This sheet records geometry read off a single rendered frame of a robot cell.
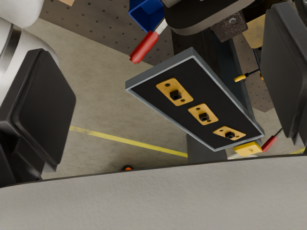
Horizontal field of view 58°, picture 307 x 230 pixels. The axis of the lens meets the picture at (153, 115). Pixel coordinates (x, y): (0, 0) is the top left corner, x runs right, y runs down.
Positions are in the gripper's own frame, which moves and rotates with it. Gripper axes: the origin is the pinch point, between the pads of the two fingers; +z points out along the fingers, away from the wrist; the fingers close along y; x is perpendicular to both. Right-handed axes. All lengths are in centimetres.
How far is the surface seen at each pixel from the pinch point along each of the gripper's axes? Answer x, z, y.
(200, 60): -21.4, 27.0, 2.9
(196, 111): -36.3, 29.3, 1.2
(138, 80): -23.6, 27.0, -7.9
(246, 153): -63, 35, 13
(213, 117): -40, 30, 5
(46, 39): -85, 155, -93
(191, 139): -247, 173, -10
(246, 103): -56, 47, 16
